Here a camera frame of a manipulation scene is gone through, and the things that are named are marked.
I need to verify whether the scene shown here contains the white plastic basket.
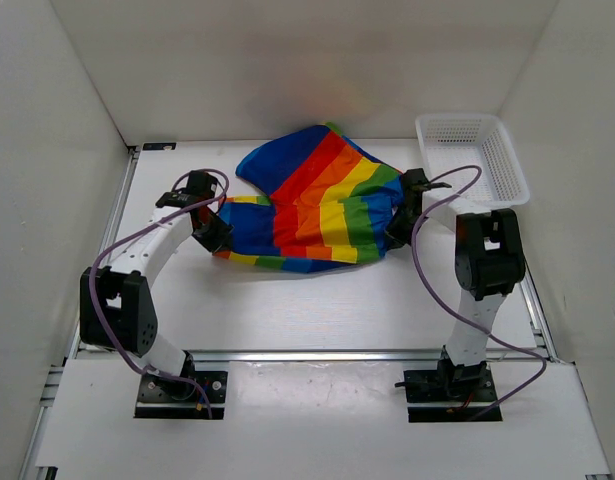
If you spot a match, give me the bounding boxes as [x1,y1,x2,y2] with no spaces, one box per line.
[415,113,530,209]

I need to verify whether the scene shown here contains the black corner label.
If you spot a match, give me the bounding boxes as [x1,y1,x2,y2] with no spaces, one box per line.
[142,142,177,151]

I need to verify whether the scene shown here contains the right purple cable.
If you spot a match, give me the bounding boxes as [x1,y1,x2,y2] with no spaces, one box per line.
[410,164,548,420]

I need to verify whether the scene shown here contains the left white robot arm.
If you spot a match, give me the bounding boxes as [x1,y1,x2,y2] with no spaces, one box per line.
[79,169,233,400]

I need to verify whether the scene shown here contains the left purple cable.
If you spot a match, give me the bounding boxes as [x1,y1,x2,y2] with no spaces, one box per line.
[87,168,231,419]

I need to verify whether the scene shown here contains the rainbow striped shorts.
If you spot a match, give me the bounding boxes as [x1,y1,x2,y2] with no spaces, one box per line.
[217,125,404,273]

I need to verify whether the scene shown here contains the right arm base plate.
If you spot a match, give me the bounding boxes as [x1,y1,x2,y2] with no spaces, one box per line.
[394,358,503,423]

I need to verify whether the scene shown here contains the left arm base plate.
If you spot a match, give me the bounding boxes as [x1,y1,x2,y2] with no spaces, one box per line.
[134,370,228,420]

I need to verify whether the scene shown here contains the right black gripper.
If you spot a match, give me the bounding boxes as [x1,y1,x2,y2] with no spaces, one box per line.
[384,204,429,250]

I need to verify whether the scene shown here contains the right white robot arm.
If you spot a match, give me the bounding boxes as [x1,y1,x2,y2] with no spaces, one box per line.
[385,168,525,402]

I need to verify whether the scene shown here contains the purple cable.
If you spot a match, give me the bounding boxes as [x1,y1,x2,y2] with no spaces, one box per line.
[87,168,231,419]
[410,164,548,420]

